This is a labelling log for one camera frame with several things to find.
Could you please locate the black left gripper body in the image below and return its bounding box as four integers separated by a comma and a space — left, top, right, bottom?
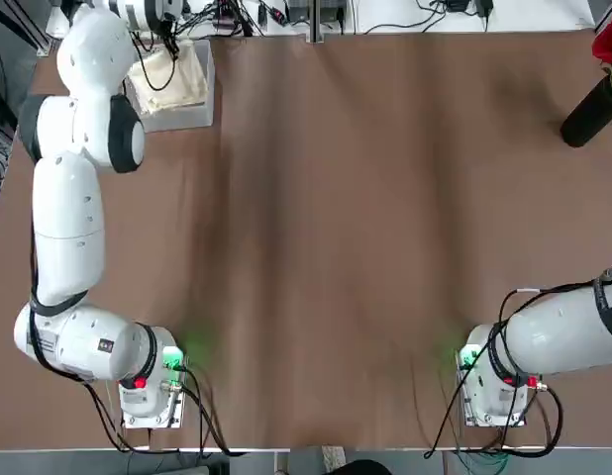
154, 0, 184, 24

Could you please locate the cream tablecloth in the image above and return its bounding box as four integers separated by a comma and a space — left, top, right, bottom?
127, 42, 211, 118

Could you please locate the clear plastic box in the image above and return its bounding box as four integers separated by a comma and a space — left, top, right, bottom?
118, 39, 217, 134

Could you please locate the black power supply unit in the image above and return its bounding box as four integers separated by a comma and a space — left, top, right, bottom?
321, 0, 348, 24

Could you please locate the red rose bouquet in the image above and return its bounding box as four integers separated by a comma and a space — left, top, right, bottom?
590, 7, 612, 96

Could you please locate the person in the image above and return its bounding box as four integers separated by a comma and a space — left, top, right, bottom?
319, 444, 394, 475

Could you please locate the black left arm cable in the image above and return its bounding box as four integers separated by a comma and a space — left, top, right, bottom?
130, 22, 183, 91

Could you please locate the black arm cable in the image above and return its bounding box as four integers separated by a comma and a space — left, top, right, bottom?
130, 22, 183, 91
488, 279, 612, 377

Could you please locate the aluminium frame rail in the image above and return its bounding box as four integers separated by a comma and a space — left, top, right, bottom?
18, 0, 53, 56

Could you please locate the aluminium frame post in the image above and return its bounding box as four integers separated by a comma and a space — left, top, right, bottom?
308, 0, 327, 45

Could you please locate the black left base cable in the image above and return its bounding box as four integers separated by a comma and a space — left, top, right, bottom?
179, 364, 248, 457

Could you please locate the black base cable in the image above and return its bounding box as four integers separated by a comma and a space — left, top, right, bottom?
179, 364, 248, 457
423, 363, 468, 459

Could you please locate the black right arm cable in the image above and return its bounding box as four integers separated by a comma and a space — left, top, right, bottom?
488, 279, 612, 377

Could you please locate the black right base cable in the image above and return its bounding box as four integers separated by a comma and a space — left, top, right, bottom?
423, 363, 468, 459

